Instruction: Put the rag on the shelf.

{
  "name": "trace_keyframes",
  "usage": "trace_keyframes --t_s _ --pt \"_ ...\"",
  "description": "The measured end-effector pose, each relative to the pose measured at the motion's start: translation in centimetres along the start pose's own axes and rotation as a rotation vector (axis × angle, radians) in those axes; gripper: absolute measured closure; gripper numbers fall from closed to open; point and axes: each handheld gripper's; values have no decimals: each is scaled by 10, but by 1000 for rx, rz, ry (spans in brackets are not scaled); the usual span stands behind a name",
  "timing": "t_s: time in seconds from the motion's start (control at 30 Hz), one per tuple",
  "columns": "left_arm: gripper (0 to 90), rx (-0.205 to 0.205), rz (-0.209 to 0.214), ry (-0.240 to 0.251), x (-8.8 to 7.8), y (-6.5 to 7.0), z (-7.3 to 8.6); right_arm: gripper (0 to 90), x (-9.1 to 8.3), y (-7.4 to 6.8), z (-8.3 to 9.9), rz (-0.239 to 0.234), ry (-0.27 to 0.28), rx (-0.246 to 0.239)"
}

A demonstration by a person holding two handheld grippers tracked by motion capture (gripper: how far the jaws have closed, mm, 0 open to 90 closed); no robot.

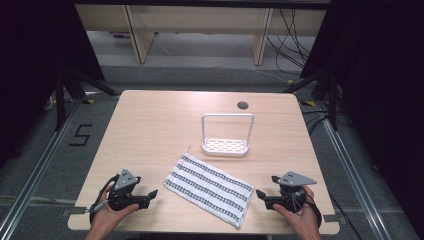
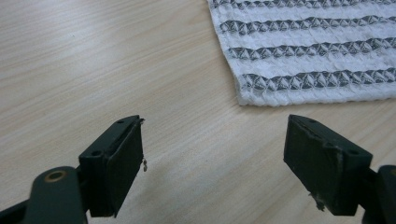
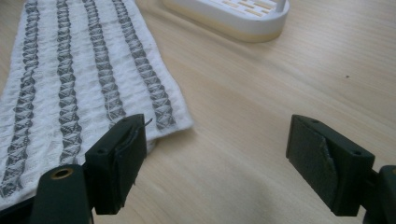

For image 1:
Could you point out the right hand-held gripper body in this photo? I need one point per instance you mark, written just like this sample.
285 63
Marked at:
293 180

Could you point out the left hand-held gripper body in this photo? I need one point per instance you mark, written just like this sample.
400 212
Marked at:
126 180

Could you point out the white striped cloth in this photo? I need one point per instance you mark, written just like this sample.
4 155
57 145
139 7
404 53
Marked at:
208 188

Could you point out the white cloth rack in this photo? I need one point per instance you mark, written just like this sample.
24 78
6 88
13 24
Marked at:
225 146

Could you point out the person's right hand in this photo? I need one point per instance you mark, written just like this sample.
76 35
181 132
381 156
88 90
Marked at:
303 221

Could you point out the person's left hand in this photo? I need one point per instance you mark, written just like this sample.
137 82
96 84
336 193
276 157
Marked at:
106 218

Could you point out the yellow black floor tape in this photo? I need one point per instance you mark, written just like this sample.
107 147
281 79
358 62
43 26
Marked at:
308 103

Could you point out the round table grommet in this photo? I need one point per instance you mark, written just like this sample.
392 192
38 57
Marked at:
243 105

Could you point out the black metal stand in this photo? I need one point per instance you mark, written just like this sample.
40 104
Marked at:
60 100
333 100

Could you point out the dark curtain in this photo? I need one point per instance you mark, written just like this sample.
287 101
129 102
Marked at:
383 83
30 66

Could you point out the white bench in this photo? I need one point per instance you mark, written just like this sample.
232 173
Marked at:
200 20

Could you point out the aluminium floor rail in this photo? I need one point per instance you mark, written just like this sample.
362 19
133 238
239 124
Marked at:
36 173
353 180

